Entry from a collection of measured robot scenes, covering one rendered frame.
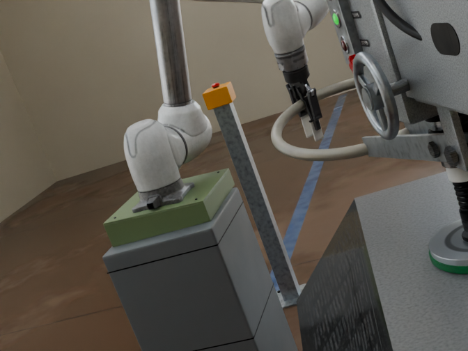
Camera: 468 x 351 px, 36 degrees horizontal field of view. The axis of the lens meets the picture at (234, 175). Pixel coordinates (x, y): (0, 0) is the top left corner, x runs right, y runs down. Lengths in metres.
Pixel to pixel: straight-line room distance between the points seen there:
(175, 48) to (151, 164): 0.41
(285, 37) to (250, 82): 6.34
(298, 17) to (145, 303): 1.05
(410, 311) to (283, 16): 1.02
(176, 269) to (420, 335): 1.27
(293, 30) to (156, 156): 0.65
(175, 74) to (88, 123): 6.66
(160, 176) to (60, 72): 6.78
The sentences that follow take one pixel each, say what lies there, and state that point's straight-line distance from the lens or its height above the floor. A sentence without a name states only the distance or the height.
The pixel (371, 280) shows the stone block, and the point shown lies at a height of 0.83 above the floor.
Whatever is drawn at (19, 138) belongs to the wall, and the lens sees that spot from 9.14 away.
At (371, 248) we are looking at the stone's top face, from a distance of 1.61.
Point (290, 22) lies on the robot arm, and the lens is 2.07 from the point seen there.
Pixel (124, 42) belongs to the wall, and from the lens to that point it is 8.75.
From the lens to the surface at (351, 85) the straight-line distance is 2.22.
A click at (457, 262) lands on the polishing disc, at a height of 0.87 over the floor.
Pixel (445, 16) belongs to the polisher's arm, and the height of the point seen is 1.33.
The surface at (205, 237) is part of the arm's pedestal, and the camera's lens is 2.29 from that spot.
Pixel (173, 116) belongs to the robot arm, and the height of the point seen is 1.12.
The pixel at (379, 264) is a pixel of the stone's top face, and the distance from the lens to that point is 1.52.
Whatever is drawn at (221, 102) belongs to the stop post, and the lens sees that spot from 3.25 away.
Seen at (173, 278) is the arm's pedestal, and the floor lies 0.67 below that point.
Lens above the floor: 1.45
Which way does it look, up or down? 13 degrees down
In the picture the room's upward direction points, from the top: 20 degrees counter-clockwise
